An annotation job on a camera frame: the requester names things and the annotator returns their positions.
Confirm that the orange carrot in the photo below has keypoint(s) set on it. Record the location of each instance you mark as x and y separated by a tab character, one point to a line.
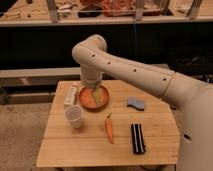
109	128

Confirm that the orange plate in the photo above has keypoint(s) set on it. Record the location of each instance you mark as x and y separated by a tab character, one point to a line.
87	101

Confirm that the black striped case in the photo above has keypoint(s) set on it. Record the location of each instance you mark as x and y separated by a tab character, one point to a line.
137	139

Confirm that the clear plastic cup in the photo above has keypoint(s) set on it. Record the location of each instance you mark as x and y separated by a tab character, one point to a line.
74	115

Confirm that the wooden folding table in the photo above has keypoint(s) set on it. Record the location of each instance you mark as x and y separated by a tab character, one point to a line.
64	146

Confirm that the blue sponge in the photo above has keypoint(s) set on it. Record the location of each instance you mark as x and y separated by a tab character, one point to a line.
135	103

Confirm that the long wooden bench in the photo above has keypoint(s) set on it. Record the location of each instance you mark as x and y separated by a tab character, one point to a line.
33	76

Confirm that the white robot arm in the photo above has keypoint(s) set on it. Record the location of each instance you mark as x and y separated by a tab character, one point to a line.
194	98

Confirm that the beige gripper tool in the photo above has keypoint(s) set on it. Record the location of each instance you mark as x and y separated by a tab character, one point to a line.
97	94

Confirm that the white labelled bottle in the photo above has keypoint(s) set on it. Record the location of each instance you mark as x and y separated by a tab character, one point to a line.
71	95

